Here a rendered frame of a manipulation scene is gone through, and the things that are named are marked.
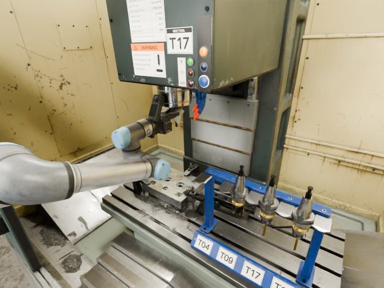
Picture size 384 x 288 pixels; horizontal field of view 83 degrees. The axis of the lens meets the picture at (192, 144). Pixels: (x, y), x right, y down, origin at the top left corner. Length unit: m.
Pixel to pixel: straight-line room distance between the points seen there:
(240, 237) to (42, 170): 0.85
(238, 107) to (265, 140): 0.26
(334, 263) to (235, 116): 0.85
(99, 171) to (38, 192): 0.15
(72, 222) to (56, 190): 1.11
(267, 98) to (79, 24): 1.39
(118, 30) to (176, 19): 0.27
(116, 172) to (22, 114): 1.17
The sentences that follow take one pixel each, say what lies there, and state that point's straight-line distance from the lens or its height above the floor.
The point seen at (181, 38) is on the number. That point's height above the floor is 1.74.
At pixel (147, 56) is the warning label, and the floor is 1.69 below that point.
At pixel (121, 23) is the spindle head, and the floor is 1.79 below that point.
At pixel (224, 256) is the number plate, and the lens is 1.00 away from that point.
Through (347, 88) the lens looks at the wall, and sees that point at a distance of 1.60.
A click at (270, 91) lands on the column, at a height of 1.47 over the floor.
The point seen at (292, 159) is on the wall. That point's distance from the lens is 1.80.
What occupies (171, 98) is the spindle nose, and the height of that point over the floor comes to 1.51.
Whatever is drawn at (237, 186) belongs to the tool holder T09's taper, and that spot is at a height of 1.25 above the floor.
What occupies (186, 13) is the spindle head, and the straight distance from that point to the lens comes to 0.69.
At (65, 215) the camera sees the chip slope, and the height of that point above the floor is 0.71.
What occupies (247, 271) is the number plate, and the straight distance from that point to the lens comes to 0.98.
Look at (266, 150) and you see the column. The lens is 1.42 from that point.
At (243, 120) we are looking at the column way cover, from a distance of 1.35.
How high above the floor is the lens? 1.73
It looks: 25 degrees down
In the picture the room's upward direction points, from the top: 2 degrees counter-clockwise
